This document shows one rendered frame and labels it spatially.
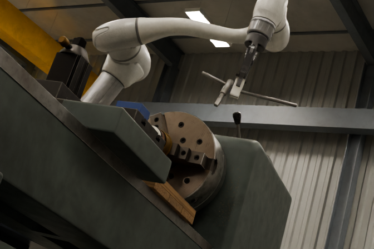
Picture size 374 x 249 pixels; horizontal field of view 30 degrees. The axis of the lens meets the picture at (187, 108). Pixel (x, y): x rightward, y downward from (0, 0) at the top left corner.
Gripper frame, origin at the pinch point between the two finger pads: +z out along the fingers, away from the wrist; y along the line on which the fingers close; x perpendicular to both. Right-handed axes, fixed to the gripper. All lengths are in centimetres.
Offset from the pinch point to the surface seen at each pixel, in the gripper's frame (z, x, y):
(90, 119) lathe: 51, 19, -82
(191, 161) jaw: 33.6, 3.1, -15.3
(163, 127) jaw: 25.4, 15.7, -10.6
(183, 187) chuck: 40.8, 2.7, -11.1
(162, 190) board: 52, 4, -46
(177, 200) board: 51, 1, -36
